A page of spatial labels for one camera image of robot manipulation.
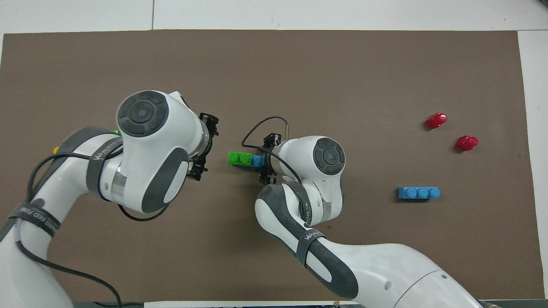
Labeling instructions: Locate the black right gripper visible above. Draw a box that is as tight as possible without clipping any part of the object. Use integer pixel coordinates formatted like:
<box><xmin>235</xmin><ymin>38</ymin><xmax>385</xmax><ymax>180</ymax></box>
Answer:
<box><xmin>258</xmin><ymin>133</ymin><xmax>282</xmax><ymax>186</ymax></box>

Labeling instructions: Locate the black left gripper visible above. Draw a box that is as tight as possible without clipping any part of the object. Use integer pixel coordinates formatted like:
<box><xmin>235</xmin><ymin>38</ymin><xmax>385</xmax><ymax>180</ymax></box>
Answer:
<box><xmin>188</xmin><ymin>112</ymin><xmax>220</xmax><ymax>182</ymax></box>

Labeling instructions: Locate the plain green brick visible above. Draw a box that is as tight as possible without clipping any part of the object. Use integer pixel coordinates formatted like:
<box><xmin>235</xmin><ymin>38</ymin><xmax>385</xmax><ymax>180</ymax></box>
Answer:
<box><xmin>227</xmin><ymin>151</ymin><xmax>253</xmax><ymax>166</ymax></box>

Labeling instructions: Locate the brown table mat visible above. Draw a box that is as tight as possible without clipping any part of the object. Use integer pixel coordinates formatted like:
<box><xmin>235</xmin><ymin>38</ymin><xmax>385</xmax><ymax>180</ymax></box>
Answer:
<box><xmin>0</xmin><ymin>29</ymin><xmax>545</xmax><ymax>302</ymax></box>

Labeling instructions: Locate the red toy brick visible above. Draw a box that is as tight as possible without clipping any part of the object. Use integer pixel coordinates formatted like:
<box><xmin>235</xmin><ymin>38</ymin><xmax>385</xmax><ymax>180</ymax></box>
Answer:
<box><xmin>425</xmin><ymin>112</ymin><xmax>448</xmax><ymax>130</ymax></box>
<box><xmin>455</xmin><ymin>135</ymin><xmax>479</xmax><ymax>152</ymax></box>

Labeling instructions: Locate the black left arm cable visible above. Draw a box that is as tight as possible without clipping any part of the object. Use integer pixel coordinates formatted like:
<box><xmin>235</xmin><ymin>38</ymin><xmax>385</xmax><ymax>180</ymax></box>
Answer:
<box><xmin>0</xmin><ymin>151</ymin><xmax>172</xmax><ymax>308</ymax></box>

